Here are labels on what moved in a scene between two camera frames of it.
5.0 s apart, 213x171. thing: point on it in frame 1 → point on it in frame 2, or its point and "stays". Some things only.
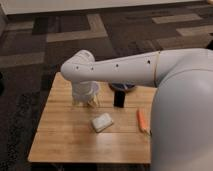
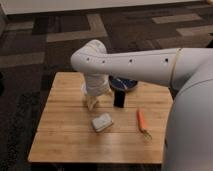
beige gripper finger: (90, 103) stays
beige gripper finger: (96, 101) → (110, 93)
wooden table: (104, 134) stays
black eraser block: (119, 98) stays
